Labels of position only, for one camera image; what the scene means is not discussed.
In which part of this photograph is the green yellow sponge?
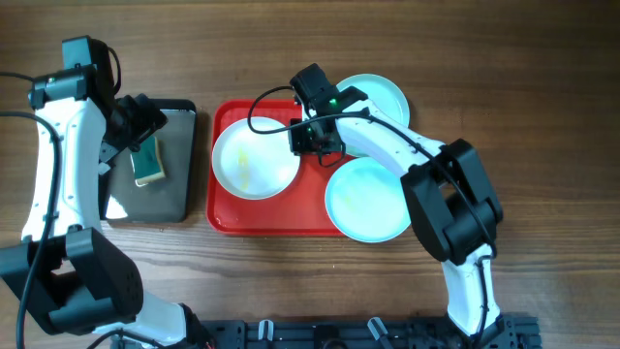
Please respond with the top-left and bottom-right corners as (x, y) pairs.
(130, 136), (166, 187)

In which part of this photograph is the light blue top plate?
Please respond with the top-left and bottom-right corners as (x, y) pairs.
(301, 73), (411, 159)

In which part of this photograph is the light blue plate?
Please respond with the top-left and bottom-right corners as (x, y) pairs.
(325, 157), (411, 243)
(301, 73), (411, 159)

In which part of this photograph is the white plate with stain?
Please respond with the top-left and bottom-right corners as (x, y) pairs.
(211, 116), (300, 200)

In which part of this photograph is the light blue bottom plate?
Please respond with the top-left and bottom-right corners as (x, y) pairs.
(325, 157), (411, 243)

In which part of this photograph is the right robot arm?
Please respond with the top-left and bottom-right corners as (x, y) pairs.
(290, 63), (503, 340)

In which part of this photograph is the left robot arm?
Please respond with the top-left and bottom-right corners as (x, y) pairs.
(1, 36), (214, 348)

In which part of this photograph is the red plastic tray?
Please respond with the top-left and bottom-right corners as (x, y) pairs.
(205, 99), (354, 237)

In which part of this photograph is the black water tray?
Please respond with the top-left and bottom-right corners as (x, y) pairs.
(100, 99), (197, 224)

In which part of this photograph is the black mounting rail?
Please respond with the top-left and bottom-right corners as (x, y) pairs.
(110, 315), (542, 349)

